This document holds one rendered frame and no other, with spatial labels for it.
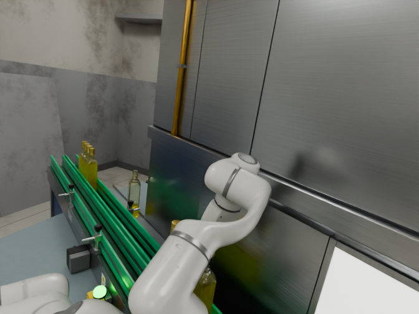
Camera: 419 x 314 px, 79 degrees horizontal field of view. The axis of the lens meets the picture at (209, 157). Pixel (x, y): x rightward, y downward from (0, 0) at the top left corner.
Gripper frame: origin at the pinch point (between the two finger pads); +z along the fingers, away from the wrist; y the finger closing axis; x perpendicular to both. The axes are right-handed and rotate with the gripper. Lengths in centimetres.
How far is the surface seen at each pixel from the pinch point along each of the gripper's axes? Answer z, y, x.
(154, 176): 19, -16, -59
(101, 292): 40.6, 18.3, -22.1
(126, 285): 31.8, 12.8, -15.8
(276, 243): -7.4, -12.1, 11.8
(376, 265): -21.6, -11.7, 31.1
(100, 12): -25, -87, -400
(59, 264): 60, 25, -54
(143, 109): 95, -154, -341
